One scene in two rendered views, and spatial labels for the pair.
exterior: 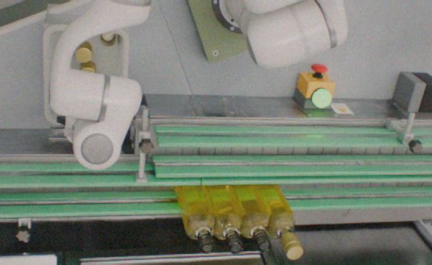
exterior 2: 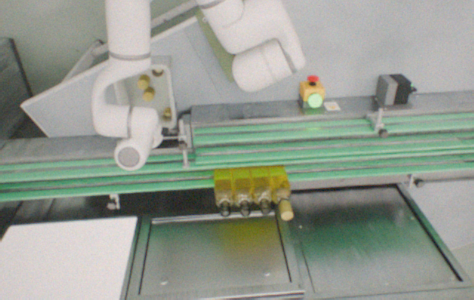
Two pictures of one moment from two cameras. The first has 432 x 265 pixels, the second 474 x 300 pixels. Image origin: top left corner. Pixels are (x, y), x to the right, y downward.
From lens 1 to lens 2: 0.25 m
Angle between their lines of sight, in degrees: 11
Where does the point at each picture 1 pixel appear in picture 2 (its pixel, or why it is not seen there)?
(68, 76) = (102, 110)
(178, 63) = (212, 83)
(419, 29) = (392, 41)
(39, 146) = not seen: hidden behind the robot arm
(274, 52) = (249, 81)
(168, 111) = (204, 118)
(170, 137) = (202, 137)
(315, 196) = (315, 170)
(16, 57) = not seen: hidden behind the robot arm
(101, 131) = (130, 145)
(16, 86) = not seen: hidden behind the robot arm
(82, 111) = (115, 132)
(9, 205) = (104, 185)
